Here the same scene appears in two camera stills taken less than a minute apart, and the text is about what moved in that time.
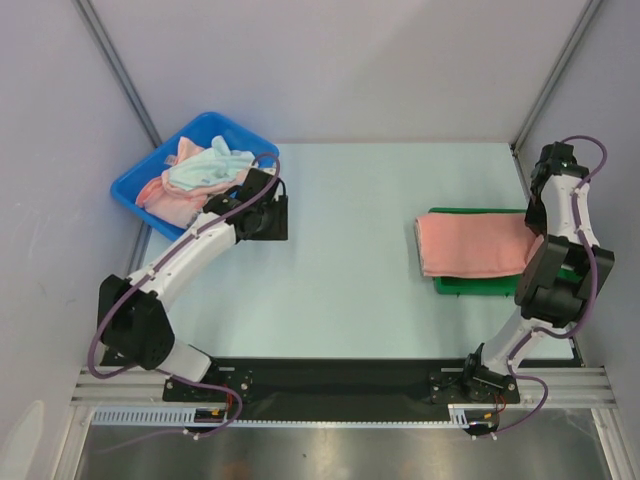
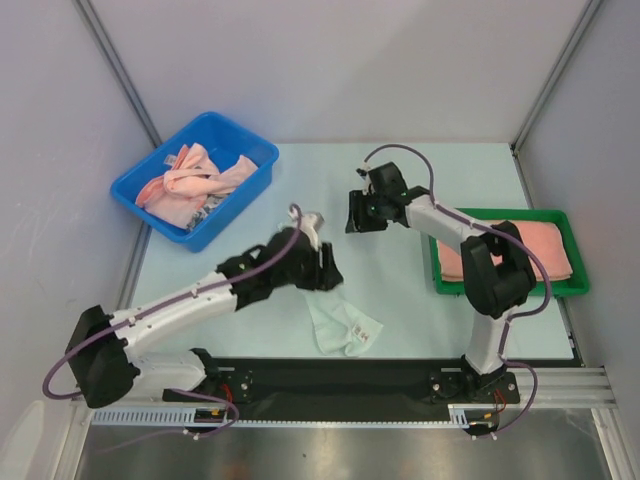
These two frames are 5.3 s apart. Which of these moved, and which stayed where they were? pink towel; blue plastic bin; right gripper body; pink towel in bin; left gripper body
Moved: left gripper body; right gripper body; pink towel
Stayed: blue plastic bin; pink towel in bin
